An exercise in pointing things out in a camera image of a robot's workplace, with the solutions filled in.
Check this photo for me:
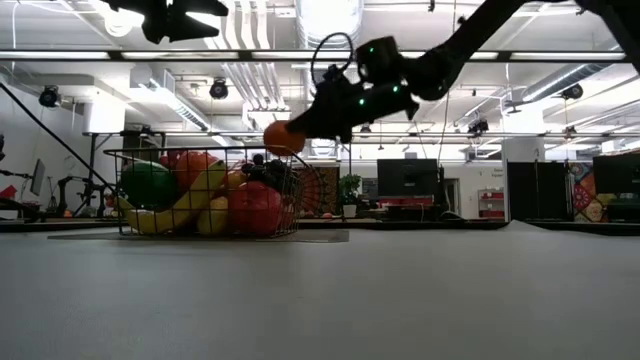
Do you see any red orange mango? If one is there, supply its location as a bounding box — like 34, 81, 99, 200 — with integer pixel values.
172, 150, 220, 192

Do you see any colourful patterned cloth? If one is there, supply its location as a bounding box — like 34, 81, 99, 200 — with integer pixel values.
569, 160, 619, 224

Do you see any red apple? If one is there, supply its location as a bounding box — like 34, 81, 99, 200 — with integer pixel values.
158, 149, 182, 171

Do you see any small plant white pot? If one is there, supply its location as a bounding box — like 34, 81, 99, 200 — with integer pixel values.
338, 173, 363, 219

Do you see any grey monitor on arm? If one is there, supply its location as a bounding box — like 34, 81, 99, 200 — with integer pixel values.
29, 158, 47, 197

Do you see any wire basket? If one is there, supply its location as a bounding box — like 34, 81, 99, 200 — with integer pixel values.
103, 145, 324, 239

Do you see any black cabinet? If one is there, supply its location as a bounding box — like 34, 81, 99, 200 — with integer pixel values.
506, 159, 571, 222

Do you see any black aluminium table frame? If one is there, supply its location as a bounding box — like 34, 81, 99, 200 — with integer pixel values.
0, 82, 640, 237

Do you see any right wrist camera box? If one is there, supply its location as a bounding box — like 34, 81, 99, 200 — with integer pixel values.
355, 35, 402, 85

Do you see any black screen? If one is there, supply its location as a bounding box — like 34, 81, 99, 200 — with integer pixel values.
592, 152, 640, 196

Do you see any black grape bunch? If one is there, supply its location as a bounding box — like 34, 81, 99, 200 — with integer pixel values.
241, 153, 297, 195

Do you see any yellow mango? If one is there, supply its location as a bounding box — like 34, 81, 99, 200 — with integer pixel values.
196, 194, 231, 237

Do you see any red bell pepper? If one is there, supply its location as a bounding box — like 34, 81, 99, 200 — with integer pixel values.
227, 180, 287, 238

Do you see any black monitor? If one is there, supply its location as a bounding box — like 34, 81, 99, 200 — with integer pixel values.
376, 158, 441, 198

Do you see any small ribbed orange fruit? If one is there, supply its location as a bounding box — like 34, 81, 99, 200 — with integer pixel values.
222, 168, 250, 190

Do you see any green lime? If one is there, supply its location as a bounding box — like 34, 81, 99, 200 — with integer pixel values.
119, 159, 175, 211

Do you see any yellow banana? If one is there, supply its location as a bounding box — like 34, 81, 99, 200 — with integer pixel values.
116, 159, 229, 236

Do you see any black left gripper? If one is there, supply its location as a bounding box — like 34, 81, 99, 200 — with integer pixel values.
102, 0, 230, 45

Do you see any silver ventilation duct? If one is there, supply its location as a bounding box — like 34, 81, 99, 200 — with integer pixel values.
294, 0, 364, 46

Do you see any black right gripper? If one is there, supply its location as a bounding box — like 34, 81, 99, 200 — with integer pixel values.
287, 67, 420, 145

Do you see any orange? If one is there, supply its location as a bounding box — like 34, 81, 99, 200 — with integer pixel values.
262, 119, 307, 158

